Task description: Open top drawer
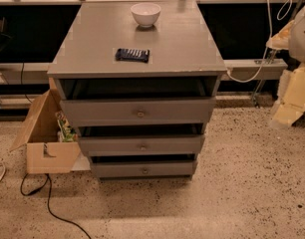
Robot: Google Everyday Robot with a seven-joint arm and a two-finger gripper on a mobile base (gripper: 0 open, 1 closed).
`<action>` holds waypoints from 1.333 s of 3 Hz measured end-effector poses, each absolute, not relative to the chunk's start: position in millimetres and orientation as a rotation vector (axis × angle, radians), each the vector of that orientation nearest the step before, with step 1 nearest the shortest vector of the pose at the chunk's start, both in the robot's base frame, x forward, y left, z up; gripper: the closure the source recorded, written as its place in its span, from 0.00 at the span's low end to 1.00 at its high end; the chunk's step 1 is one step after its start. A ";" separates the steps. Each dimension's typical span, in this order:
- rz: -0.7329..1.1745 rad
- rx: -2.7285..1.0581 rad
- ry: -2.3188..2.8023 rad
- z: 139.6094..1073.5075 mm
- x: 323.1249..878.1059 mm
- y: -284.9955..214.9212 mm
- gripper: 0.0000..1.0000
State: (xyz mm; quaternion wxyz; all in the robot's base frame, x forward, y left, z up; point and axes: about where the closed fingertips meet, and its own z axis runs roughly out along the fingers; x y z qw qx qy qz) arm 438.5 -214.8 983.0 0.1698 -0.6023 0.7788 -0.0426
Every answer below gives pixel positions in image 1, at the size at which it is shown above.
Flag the black floor cable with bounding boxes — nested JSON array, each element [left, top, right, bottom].
[[20, 173, 93, 239]]

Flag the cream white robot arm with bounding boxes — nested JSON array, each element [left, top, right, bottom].
[[266, 5, 305, 63]]

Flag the grey bottom drawer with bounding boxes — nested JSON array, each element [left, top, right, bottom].
[[91, 161, 197, 178]]

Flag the white ceramic bowl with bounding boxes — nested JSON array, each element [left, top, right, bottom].
[[131, 2, 161, 27]]

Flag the grey drawer cabinet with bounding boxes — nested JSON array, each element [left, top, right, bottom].
[[48, 1, 226, 165]]

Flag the open cardboard box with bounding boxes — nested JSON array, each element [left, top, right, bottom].
[[10, 79, 81, 174]]

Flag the grey top drawer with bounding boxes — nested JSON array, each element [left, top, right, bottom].
[[60, 98, 215, 127]]

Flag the white hanging cable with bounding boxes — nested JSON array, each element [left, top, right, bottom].
[[225, 0, 294, 84]]

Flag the grey drawer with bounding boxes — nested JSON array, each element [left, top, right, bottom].
[[91, 161, 197, 178], [79, 135, 204, 156], [60, 98, 215, 127]]

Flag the green printed snack bag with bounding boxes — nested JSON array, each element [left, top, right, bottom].
[[55, 111, 77, 142]]

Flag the grey middle drawer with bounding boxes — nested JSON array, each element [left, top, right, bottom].
[[79, 135, 204, 156]]

